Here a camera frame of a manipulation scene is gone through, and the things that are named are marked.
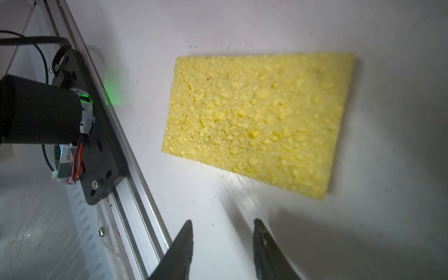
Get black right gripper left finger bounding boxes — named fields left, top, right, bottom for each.
left=148, top=220, right=194, bottom=280

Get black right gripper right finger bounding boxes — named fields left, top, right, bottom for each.
left=253, top=218, right=302, bottom=280

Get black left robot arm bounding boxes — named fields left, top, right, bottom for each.
left=1, top=75, right=95, bottom=145

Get yellow sponge far left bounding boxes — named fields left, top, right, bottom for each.
left=162, top=52, right=355, bottom=200

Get aluminium rail frame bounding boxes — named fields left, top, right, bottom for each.
left=38, top=1, right=172, bottom=280

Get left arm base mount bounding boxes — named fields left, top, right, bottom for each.
left=52, top=45, right=128, bottom=205

